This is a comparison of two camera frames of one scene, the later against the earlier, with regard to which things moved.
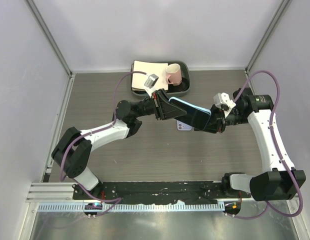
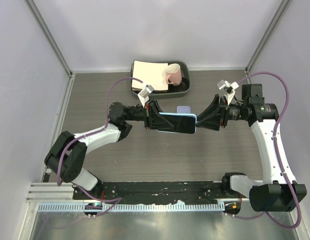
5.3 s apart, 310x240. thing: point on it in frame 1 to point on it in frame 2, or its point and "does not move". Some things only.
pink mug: [173, 75] does not move
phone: [181, 126] to [183, 109]
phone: [196, 116] to [183, 123]
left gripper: [166, 110] to [152, 119]
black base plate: [157, 191] does not move
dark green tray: [173, 90] does not move
